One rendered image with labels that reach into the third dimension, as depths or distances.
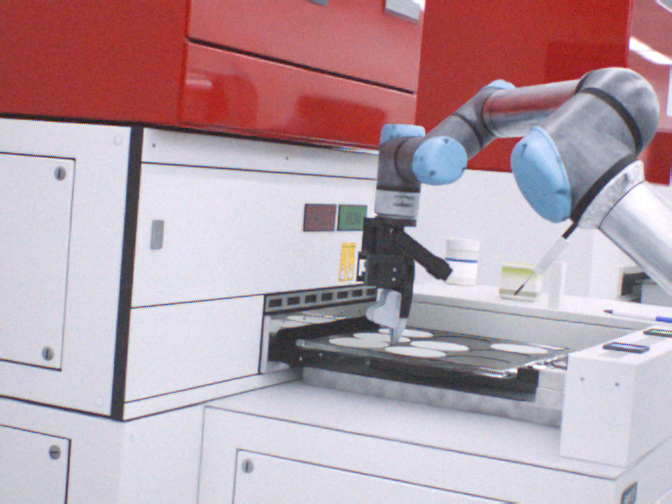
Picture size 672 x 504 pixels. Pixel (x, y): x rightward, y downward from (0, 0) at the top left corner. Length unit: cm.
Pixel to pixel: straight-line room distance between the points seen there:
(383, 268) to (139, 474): 55
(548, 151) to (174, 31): 52
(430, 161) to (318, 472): 51
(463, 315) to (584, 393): 67
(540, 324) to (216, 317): 68
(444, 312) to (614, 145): 83
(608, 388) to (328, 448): 41
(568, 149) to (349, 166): 73
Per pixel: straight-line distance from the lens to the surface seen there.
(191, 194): 183
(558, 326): 233
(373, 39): 222
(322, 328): 249
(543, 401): 195
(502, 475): 174
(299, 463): 186
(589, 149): 163
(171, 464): 188
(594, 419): 175
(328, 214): 221
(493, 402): 201
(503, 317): 236
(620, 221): 163
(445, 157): 198
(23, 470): 188
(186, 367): 187
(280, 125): 194
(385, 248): 210
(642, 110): 169
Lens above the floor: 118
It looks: 4 degrees down
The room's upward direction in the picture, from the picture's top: 5 degrees clockwise
